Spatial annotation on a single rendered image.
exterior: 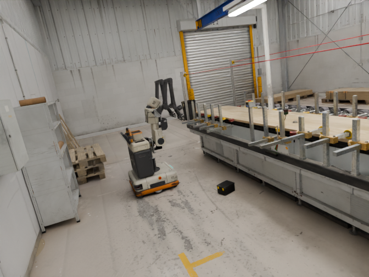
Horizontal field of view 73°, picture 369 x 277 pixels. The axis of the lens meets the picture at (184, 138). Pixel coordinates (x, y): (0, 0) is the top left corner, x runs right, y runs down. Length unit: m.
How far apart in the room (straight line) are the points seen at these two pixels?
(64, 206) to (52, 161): 0.61
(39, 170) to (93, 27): 7.18
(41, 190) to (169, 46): 7.91
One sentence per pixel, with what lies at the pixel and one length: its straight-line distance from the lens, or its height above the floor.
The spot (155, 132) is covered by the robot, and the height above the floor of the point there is 0.87.
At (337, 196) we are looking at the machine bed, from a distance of 2.83.
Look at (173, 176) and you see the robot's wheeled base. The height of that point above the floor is 0.20.
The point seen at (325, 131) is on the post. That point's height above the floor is 1.01.
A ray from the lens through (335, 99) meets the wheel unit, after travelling 3.63.
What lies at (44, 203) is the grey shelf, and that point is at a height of 0.38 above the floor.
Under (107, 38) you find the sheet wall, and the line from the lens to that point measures 9.86.
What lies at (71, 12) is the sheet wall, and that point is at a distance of 9.99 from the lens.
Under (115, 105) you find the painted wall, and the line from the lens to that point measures 9.71.
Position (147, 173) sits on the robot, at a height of 0.34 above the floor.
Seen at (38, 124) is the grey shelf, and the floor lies 1.33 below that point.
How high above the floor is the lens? 1.61
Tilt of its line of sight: 14 degrees down
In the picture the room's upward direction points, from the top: 9 degrees counter-clockwise
